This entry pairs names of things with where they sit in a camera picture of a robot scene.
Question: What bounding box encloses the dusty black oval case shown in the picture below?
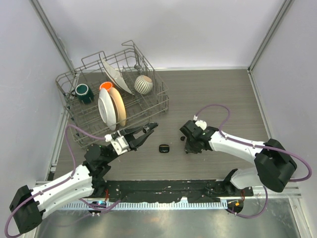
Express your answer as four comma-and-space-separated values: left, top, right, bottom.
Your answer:
142, 122, 159, 133

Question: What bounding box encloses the glossy black charging case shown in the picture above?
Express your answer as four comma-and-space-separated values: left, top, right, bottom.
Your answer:
158, 144, 170, 153

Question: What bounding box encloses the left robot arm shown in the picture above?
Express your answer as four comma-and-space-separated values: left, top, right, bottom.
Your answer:
4, 122, 158, 238

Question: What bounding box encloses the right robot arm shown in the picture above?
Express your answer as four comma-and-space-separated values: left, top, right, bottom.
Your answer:
180, 120, 297, 196

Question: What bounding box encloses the white round plate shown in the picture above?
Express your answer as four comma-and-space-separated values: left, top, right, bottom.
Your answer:
98, 88, 116, 131

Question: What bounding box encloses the beige round plate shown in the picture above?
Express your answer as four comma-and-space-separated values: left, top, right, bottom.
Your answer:
109, 87, 127, 126

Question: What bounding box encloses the striped ceramic bowl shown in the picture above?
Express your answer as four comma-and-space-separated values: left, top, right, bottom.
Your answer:
134, 75, 153, 95

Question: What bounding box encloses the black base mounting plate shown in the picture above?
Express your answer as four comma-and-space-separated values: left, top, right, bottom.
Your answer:
95, 179, 246, 203

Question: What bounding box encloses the orange cup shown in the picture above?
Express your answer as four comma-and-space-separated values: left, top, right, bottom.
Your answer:
99, 81, 113, 91

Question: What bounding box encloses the grey tilted plate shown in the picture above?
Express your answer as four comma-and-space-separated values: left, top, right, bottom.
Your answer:
99, 55, 135, 96

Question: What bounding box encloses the dark green mug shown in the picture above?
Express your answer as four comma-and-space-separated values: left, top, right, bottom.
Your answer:
71, 83, 94, 105

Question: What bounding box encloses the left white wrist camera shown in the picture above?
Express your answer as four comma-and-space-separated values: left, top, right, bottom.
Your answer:
104, 131, 130, 156

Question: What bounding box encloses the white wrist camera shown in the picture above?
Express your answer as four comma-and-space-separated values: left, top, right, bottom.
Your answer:
193, 115, 207, 130
104, 131, 130, 156

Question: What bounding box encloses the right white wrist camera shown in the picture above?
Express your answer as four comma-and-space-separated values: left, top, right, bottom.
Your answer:
193, 115, 207, 130

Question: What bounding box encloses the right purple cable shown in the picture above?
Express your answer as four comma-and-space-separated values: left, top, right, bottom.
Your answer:
194, 104, 312, 219

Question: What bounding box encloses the purple cable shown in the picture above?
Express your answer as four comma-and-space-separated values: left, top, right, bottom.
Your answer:
4, 123, 109, 238
194, 104, 312, 219

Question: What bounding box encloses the grey wire dish rack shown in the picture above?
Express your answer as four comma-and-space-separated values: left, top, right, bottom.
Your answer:
55, 40, 169, 148

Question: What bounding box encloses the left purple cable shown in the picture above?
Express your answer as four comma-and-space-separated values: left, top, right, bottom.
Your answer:
4, 123, 109, 238

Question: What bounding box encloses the white slotted cable duct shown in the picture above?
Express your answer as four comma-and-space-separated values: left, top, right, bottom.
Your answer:
57, 197, 227, 211

